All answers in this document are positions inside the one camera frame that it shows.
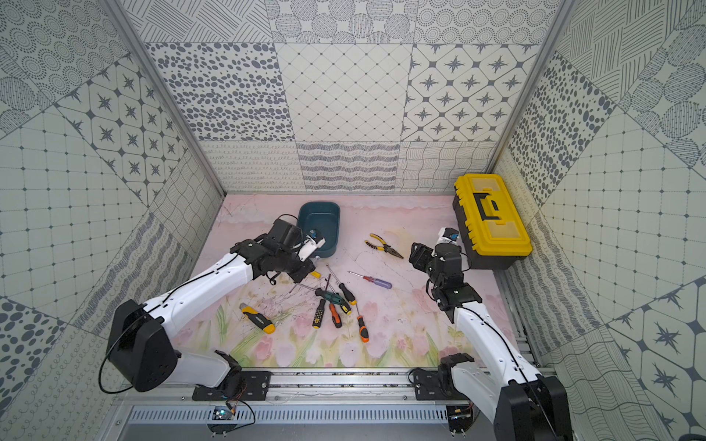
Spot teal plastic storage box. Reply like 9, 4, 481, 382
297, 201, 340, 258

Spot purple clear handle screwdriver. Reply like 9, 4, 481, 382
350, 271, 393, 290

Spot green black handle screwdriver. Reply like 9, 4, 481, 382
295, 283, 352, 315

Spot black yellow collar screwdriver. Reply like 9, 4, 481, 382
313, 279, 329, 329

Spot black yellow tip screwdriver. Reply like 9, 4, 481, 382
327, 264, 357, 306

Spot orange handle short screwdriver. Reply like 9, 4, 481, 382
325, 288, 342, 328

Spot orange black handle screwdriver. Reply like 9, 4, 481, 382
356, 302, 370, 343

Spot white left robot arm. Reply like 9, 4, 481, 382
106, 219, 325, 399

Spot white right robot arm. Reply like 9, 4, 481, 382
409, 243, 574, 440

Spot yellow black toolbox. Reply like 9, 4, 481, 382
452, 174, 533, 270

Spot black yellow utility knife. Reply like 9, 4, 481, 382
239, 303, 276, 334

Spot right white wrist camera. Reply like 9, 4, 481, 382
437, 227, 459, 245

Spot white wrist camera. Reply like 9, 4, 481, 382
298, 229, 325, 262
437, 227, 459, 245

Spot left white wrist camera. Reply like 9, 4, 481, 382
298, 229, 325, 262

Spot yellow handled needle-nose pliers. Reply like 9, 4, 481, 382
364, 233, 404, 259

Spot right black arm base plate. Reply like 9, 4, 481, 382
407, 367, 458, 401

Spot aluminium mounting rail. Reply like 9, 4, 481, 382
112, 366, 569, 407

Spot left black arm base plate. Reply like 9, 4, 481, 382
192, 370, 272, 402

